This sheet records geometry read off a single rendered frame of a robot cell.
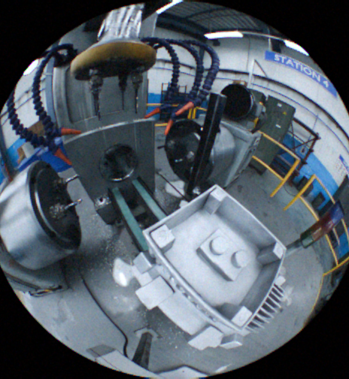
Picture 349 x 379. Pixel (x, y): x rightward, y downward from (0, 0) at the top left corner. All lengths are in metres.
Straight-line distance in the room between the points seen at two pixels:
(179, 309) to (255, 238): 0.13
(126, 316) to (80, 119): 0.68
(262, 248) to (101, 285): 0.47
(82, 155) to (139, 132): 0.19
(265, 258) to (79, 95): 0.57
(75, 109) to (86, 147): 0.17
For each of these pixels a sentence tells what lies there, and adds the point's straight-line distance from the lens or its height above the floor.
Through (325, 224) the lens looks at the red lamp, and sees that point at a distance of 0.44.
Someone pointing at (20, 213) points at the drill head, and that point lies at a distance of 0.27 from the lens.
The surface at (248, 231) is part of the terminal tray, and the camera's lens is 0.15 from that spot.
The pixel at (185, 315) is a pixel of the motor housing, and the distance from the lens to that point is 0.18.
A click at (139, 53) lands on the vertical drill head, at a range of 0.23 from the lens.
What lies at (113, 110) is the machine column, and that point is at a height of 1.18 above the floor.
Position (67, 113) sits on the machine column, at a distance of 0.47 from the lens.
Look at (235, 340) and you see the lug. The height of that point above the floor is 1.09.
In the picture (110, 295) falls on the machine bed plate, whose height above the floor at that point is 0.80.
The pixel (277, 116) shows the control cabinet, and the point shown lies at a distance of 3.11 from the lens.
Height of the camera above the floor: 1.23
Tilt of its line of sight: 46 degrees down
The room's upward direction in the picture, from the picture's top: 9 degrees clockwise
